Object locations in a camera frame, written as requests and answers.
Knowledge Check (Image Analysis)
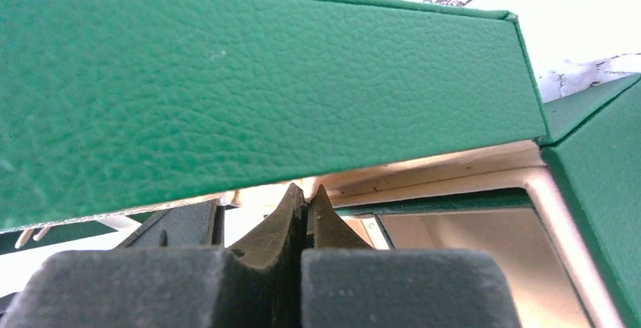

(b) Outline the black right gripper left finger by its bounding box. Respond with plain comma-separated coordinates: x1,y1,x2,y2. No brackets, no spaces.
1,184,305,327

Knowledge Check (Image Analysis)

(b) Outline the green jewelry box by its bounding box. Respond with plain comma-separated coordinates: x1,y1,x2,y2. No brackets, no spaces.
1,0,640,327

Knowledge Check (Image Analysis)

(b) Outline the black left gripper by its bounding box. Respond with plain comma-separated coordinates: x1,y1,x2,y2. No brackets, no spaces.
116,200,226,249

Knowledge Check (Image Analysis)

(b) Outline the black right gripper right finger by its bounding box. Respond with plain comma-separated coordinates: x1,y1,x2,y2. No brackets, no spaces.
300,187,521,327

